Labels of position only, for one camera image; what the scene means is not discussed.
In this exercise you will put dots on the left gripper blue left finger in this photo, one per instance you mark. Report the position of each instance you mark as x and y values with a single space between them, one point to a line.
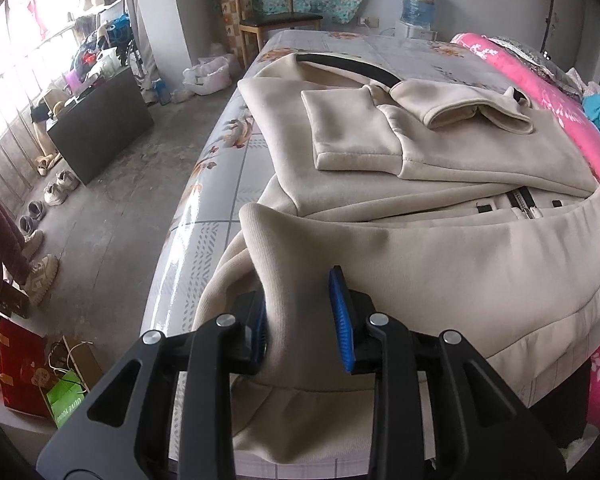
249 351

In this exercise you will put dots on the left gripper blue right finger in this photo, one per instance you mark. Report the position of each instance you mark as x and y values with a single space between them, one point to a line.
351 310

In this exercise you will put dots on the cream zip-up jacket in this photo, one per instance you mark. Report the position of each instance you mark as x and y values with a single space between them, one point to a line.
518 275

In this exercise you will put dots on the green paper bag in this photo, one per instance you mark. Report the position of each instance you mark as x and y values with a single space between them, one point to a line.
65 397

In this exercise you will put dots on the beige sneaker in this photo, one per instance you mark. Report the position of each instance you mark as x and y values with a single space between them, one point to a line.
41 279

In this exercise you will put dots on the white shoes pair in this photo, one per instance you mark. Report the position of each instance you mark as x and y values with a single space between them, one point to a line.
56 193

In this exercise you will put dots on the red gift bag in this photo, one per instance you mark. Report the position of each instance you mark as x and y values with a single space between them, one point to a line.
22 354

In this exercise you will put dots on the dark low cabinet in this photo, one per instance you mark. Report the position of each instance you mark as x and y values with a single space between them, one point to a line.
100 126

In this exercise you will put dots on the white plastic bag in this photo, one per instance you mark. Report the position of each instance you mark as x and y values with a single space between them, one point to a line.
208 77

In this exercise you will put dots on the wooden chair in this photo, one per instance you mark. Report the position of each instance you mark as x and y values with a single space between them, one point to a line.
257 18

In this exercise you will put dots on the grey patterned pillow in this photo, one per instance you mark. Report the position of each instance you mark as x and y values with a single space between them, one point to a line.
542 66

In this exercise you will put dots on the blue water bottle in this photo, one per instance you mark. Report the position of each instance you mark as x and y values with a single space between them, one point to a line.
419 13

